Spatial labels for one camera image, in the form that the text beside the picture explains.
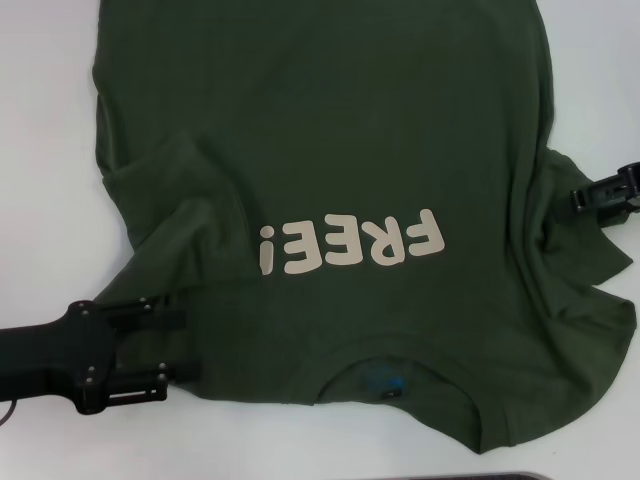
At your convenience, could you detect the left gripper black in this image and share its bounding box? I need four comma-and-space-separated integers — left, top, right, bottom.
0, 293, 203, 417

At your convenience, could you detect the dark green printed t-shirt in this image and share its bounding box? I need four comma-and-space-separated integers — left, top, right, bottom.
91, 0, 636, 442

